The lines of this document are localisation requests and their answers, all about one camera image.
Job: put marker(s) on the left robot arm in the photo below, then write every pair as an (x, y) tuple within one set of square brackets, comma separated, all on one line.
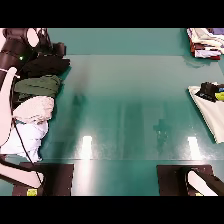
[(10, 53)]

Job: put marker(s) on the pink garment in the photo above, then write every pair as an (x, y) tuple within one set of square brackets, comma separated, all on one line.
[(35, 109)]

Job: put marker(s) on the green garment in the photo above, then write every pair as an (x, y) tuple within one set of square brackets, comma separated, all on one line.
[(38, 86)]

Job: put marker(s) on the small black garment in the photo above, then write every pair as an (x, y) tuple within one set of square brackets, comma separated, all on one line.
[(207, 91)]

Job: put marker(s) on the yellow garment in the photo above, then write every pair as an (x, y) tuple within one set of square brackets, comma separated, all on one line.
[(220, 96)]

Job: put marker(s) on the red folded garment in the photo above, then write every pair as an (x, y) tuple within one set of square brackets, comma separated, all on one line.
[(207, 56)]

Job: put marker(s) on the cream folded garment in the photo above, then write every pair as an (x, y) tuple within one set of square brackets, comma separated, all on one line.
[(206, 38)]

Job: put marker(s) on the purple garment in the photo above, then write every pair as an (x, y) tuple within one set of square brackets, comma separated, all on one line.
[(218, 31)]

